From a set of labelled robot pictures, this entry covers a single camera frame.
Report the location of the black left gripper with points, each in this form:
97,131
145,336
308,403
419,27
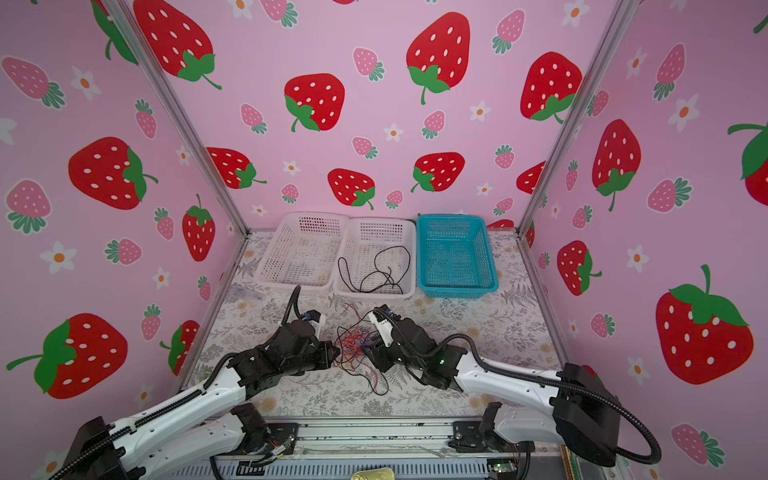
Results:
328,356

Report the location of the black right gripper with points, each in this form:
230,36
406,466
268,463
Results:
377,356

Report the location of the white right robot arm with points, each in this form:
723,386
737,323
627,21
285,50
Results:
569,406

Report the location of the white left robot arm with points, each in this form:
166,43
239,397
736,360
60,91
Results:
211,418

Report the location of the middle white plastic basket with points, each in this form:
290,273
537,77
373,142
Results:
377,260

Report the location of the white plastic basket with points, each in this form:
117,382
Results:
303,251
377,260

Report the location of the left white plastic basket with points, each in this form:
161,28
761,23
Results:
303,251

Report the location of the teal plastic basket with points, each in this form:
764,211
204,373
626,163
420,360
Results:
454,257

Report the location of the gold object at bottom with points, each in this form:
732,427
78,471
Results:
374,474

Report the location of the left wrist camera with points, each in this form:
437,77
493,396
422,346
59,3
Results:
316,320

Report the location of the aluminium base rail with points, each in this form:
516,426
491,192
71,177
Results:
340,448

